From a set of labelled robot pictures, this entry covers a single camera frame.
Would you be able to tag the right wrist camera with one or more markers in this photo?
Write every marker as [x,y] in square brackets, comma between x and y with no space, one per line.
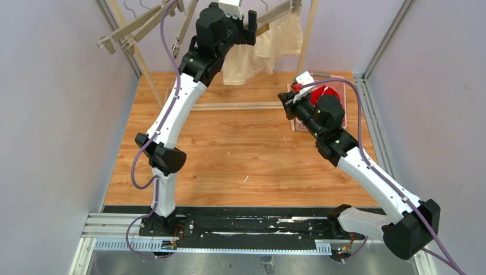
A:
[302,85]

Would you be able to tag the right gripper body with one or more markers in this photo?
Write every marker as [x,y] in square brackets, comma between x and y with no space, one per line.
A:
[287,105]

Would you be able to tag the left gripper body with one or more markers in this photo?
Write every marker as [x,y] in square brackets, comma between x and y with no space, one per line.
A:
[250,29]

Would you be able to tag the pink plastic basket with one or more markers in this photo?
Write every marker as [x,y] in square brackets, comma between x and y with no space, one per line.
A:
[340,87]

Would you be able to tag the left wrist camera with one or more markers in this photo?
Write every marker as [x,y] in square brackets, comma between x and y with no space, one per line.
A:
[231,8]

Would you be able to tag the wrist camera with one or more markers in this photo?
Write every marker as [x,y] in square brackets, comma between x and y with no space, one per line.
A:
[302,85]
[231,8]

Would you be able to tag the wooden clothes rack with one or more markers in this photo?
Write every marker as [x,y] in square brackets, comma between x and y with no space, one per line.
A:
[118,16]

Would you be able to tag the empty beige clip hanger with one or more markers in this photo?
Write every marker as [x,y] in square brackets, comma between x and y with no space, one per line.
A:
[118,35]

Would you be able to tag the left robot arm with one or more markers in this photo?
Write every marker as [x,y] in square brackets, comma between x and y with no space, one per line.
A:
[219,27]

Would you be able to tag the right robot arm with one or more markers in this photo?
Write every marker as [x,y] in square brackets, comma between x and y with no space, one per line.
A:
[407,224]

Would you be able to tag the beige clip hanger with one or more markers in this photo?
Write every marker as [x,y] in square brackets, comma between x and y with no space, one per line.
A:
[140,27]
[118,35]

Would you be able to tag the cream underwear hanger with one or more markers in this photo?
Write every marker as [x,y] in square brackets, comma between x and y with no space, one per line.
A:
[273,15]

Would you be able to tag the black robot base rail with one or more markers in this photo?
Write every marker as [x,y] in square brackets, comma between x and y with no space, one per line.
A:
[235,230]

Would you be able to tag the cream underwear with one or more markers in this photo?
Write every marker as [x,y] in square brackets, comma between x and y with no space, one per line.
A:
[275,40]

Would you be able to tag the red underwear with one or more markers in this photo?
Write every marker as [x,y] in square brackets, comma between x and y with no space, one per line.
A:
[321,91]

